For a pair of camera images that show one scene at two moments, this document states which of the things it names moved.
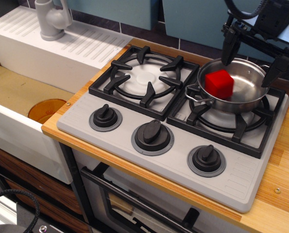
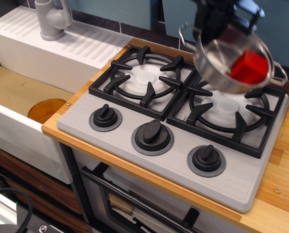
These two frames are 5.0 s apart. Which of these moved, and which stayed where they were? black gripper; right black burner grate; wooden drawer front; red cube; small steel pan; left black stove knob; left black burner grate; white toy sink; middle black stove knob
Moved: red cube; black gripper; small steel pan
Stayed: right black burner grate; wooden drawer front; left black burner grate; white toy sink; left black stove knob; middle black stove knob
